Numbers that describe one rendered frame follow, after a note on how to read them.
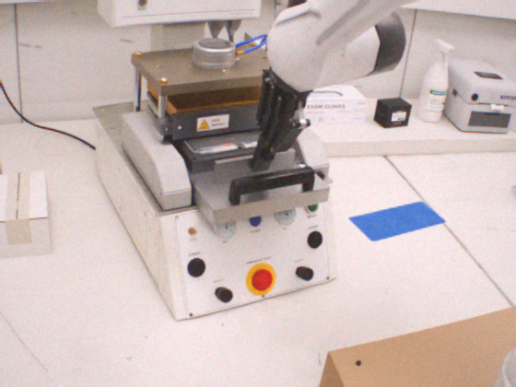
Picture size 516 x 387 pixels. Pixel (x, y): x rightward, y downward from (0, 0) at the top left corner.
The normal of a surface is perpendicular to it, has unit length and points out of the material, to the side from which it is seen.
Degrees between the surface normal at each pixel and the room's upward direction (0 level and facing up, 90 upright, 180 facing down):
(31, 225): 88
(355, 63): 102
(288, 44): 77
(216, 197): 0
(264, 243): 65
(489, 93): 86
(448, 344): 4
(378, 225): 0
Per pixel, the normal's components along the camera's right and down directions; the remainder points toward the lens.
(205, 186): 0.10, -0.85
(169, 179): 0.37, -0.32
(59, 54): 0.27, 0.52
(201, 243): 0.46, 0.09
